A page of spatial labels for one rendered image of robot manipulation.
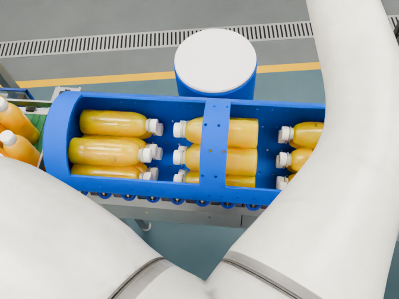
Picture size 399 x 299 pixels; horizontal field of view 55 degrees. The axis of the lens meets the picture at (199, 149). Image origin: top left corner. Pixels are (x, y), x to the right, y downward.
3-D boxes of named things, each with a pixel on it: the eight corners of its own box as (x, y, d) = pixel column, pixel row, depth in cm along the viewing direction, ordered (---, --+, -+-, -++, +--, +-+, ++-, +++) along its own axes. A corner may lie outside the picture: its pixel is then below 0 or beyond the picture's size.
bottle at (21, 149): (46, 155, 131) (18, 123, 114) (51, 172, 128) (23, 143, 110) (25, 164, 130) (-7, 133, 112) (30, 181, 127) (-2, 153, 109)
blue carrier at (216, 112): (371, 232, 105) (413, 175, 83) (66, 207, 114) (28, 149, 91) (357, 149, 122) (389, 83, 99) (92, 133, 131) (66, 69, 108)
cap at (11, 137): (13, 130, 113) (10, 127, 111) (16, 141, 111) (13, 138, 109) (0, 136, 112) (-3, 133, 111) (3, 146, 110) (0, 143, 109)
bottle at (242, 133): (259, 114, 99) (181, 110, 101) (258, 137, 94) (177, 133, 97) (256, 131, 105) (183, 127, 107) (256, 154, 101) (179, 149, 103)
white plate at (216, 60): (271, 71, 125) (271, 73, 126) (232, 18, 138) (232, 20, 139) (195, 104, 121) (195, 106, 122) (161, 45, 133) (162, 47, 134)
